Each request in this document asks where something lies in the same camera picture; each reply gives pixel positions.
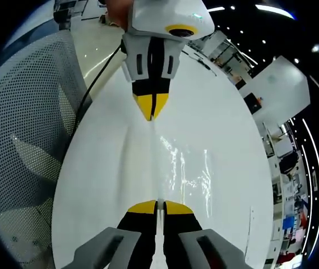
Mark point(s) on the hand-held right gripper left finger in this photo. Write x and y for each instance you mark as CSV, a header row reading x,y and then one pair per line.
x,y
132,235

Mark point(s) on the white square pillar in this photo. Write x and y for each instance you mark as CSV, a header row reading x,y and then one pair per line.
x,y
277,87

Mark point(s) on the long thin strip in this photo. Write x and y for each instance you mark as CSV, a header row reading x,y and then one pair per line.
x,y
249,232

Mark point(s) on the grey mesh office chair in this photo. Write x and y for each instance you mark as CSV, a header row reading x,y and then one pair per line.
x,y
27,134

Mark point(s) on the person's left hand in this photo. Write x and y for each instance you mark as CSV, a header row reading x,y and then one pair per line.
x,y
117,12

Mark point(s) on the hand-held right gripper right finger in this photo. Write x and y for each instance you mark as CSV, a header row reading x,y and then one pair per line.
x,y
184,232

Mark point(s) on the black box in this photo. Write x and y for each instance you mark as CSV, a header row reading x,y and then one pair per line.
x,y
252,103

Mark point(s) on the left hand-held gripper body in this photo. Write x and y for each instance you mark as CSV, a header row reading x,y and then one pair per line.
x,y
170,15

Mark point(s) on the clear plastic food packaging bag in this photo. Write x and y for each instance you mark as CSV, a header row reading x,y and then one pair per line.
x,y
176,162

